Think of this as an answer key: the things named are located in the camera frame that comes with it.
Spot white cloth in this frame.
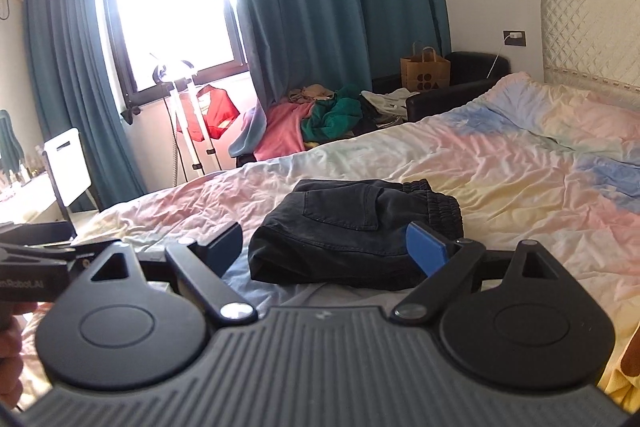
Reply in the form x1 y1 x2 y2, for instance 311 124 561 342
360 87 421 128

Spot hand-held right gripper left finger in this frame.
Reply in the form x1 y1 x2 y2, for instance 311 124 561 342
89 222 259 324

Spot white vanity dresser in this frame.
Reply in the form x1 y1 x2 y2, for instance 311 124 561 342
0 172 56 225

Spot quilted white headboard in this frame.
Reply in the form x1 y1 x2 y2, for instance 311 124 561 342
540 0 640 100

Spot beige cloth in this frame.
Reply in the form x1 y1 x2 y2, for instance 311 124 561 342
286 83 336 104

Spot red garment on hanger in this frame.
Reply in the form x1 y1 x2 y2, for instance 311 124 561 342
182 83 241 142

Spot light blue cloth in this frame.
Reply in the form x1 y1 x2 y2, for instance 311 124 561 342
228 104 268 158

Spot brown paper bag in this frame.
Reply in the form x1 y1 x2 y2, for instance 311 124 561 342
400 41 452 94

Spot bed with pastel sheet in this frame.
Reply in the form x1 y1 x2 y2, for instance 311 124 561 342
20 72 640 408

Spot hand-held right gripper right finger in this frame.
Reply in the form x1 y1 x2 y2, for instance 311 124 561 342
390 221 562 325

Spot black pants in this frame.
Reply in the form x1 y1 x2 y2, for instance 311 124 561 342
248 178 463 292

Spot person's yellow patterned clothing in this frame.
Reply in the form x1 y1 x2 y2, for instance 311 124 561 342
602 319 640 415

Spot teal curtain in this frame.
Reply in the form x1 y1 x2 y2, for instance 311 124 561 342
215 0 453 168
20 0 148 210

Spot white garment steamer stand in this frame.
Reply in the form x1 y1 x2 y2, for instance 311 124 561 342
150 52 221 190

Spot row of cosmetic bottles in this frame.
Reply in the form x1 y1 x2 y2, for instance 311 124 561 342
0 146 51 192

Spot black sofa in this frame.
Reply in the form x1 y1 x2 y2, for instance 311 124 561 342
372 51 511 122

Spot green cloth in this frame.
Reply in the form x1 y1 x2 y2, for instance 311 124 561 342
300 84 363 145

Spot pink cloth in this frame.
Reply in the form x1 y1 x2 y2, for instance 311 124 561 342
252 99 316 162

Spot dark framed window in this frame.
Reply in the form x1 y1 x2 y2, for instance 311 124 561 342
97 0 251 105

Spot wavy framed mirror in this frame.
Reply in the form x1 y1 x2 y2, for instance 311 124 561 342
0 109 26 172

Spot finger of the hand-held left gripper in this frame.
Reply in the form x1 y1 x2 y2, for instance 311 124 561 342
0 242 106 273
0 221 77 248

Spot white chair with black frame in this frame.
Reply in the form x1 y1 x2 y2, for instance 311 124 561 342
42 128 103 238

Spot person's left hand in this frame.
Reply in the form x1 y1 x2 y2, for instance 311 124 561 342
0 302 38 410

